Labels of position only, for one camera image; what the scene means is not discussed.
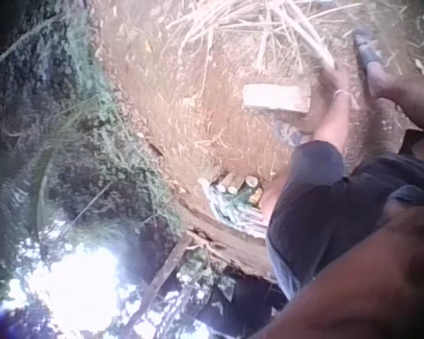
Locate person's left hand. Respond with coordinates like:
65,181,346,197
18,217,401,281
320,64,352,95

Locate pale wooden block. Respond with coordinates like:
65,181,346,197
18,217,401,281
242,83,312,114

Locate person's legs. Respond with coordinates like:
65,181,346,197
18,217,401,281
261,28,424,227

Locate heap of dry cane strips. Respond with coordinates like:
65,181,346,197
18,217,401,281
165,0,365,76

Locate bundle of cut bamboo sticks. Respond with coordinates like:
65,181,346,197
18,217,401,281
196,169,269,238

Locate weathered wooden plank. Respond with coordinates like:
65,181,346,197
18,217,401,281
136,235,196,309

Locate green vegetation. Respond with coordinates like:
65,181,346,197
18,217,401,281
0,0,184,339

